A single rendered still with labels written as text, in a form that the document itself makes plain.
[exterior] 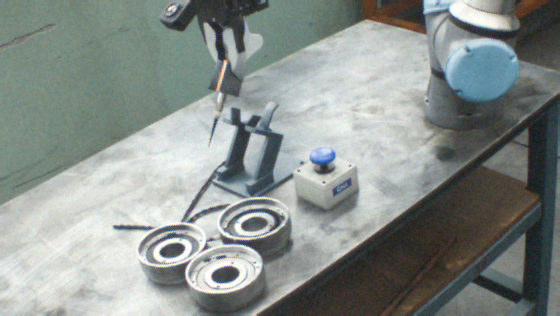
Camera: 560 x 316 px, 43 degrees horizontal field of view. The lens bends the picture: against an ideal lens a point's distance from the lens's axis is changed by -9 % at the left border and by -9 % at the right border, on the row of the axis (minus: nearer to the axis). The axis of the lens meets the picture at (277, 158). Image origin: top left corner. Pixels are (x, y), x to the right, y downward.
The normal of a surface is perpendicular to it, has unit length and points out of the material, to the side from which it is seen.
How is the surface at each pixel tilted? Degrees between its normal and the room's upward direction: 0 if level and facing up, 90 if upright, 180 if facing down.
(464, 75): 97
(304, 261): 0
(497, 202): 0
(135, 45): 90
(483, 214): 0
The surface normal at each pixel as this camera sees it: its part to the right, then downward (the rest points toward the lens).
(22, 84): 0.64, 0.29
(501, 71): -0.02, 0.62
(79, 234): -0.16, -0.85
